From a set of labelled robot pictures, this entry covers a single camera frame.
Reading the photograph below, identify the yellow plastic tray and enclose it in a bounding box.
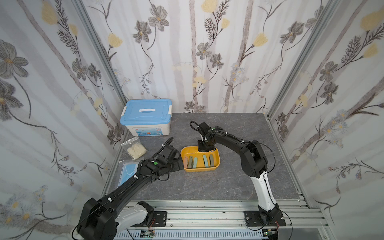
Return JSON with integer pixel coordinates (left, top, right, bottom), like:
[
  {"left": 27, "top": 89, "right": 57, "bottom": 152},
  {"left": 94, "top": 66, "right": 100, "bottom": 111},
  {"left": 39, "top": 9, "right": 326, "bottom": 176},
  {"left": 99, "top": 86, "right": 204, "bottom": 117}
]
[{"left": 181, "top": 146, "right": 221, "bottom": 173}]

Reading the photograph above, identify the olive grey folding fruit knife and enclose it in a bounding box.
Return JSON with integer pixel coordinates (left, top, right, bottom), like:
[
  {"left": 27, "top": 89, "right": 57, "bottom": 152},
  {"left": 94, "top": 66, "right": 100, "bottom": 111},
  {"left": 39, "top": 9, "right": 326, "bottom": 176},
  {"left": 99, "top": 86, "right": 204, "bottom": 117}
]
[{"left": 209, "top": 154, "right": 215, "bottom": 167}]

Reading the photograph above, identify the teal folding fruit knife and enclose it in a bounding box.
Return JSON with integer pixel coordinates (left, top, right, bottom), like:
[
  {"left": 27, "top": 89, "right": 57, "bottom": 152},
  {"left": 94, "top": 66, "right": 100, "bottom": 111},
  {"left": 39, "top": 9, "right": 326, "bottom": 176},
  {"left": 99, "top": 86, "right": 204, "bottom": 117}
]
[{"left": 203, "top": 155, "right": 209, "bottom": 168}]

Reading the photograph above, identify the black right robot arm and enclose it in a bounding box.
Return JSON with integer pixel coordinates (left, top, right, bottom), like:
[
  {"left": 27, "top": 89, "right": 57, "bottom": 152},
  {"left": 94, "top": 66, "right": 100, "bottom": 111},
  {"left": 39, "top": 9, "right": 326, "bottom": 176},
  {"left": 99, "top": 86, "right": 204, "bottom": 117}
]
[{"left": 190, "top": 121, "right": 282, "bottom": 226}]

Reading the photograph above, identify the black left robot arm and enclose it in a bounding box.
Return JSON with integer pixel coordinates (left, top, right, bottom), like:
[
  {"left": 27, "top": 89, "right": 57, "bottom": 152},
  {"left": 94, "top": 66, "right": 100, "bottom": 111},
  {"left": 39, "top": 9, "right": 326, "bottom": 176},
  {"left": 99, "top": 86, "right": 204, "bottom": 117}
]
[{"left": 73, "top": 138, "right": 183, "bottom": 240}]

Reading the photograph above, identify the pink folding fruit knife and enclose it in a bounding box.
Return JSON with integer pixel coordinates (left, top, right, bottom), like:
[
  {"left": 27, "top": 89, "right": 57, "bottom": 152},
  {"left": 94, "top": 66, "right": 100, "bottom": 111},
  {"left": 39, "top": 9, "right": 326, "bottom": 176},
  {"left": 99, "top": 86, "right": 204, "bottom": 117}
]
[{"left": 184, "top": 156, "right": 188, "bottom": 169}]

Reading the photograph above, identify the grey-green folding fruit knife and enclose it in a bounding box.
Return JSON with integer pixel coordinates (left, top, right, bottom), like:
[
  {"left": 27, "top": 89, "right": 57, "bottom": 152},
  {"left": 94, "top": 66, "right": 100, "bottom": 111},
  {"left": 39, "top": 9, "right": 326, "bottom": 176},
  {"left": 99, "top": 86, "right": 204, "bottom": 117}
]
[{"left": 188, "top": 156, "right": 193, "bottom": 169}]

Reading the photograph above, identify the blue lid storage box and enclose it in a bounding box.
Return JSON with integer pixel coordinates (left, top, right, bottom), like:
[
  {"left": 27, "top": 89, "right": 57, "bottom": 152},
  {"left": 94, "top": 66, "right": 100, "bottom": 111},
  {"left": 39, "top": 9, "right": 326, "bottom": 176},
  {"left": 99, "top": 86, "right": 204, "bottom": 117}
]
[{"left": 120, "top": 99, "right": 173, "bottom": 137}]

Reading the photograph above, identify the bag of white gloves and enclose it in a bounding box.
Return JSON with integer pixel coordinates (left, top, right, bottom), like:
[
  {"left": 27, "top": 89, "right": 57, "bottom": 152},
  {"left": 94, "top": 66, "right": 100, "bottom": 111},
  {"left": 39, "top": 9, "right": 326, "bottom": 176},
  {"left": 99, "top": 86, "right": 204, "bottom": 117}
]
[{"left": 121, "top": 136, "right": 147, "bottom": 161}]

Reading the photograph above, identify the blue face mask pack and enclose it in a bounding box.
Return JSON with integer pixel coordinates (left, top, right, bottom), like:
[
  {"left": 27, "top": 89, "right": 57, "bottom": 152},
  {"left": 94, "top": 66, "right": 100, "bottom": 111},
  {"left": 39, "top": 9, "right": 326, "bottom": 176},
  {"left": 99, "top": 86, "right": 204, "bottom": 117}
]
[{"left": 118, "top": 163, "right": 138, "bottom": 187}]

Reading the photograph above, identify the small circuit board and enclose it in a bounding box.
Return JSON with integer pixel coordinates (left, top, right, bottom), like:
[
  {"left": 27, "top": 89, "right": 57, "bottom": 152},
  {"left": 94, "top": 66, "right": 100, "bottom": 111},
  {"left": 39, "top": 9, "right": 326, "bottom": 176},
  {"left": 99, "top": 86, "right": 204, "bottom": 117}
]
[{"left": 140, "top": 230, "right": 156, "bottom": 238}]

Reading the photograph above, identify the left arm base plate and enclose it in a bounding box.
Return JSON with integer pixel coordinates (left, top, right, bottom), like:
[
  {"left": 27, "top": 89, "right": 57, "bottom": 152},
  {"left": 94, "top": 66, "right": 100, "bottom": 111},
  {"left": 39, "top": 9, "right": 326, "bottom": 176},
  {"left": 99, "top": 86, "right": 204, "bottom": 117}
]
[{"left": 133, "top": 211, "right": 168, "bottom": 228}]

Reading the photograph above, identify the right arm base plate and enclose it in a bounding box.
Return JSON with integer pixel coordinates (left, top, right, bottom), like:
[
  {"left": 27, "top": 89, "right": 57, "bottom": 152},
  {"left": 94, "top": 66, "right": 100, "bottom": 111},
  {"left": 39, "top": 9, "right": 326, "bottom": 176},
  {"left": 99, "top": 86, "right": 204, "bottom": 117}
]
[{"left": 244, "top": 211, "right": 287, "bottom": 227}]

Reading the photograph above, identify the aluminium frame rail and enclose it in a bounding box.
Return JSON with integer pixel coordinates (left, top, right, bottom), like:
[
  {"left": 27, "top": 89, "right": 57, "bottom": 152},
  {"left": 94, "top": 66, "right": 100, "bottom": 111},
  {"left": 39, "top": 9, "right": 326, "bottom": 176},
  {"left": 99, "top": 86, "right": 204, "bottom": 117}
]
[{"left": 80, "top": 199, "right": 331, "bottom": 240}]

